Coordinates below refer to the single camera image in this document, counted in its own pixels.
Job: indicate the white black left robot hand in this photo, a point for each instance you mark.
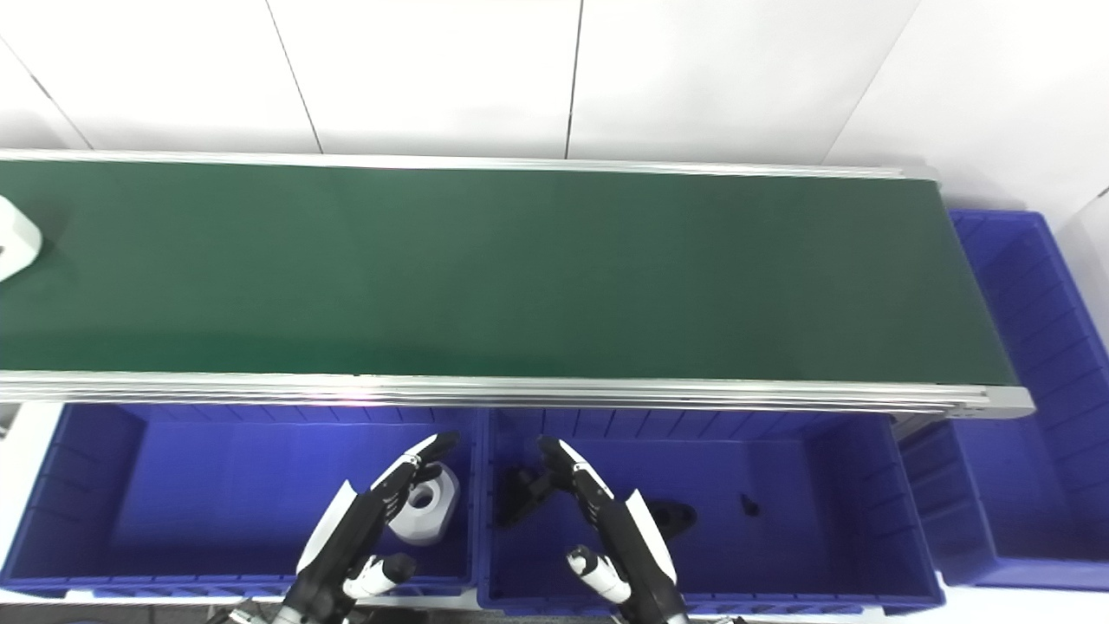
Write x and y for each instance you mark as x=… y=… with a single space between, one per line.
x=342 y=542

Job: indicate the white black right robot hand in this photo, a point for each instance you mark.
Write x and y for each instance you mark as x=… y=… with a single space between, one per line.
x=637 y=546

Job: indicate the white rounded block two holes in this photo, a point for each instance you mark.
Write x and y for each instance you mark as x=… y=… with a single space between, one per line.
x=16 y=238

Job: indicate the black oval part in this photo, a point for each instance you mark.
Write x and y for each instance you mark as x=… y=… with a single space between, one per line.
x=677 y=518

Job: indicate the white hexagonal part with hole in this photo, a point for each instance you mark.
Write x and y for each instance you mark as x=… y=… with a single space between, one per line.
x=436 y=513

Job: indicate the small black part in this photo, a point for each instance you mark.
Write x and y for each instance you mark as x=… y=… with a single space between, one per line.
x=749 y=506

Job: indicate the blue plastic bin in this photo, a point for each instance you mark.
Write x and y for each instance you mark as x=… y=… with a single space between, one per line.
x=191 y=485
x=806 y=520
x=1040 y=364

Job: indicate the black bracket part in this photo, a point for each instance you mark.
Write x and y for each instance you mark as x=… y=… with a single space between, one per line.
x=518 y=498

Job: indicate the green conveyor belt aluminium frame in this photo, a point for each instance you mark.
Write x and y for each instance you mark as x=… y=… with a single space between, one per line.
x=520 y=277

